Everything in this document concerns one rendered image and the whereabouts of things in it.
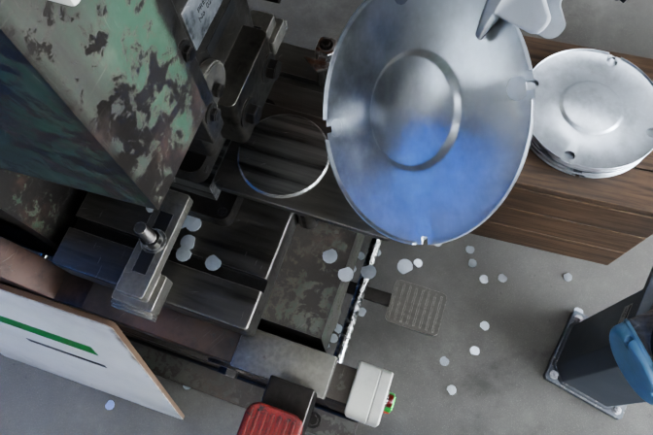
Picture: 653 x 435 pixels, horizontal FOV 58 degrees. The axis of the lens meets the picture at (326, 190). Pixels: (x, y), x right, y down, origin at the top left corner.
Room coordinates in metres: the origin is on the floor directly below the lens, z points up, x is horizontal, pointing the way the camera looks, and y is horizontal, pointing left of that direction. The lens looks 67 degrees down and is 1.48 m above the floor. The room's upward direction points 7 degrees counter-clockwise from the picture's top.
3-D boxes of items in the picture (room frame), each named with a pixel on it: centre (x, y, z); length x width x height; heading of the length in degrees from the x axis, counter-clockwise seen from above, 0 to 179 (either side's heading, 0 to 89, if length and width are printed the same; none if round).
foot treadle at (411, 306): (0.35, 0.04, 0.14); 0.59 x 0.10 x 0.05; 65
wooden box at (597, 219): (0.58, -0.57, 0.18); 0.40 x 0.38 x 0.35; 68
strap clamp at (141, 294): (0.26, 0.24, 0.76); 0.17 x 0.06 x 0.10; 155
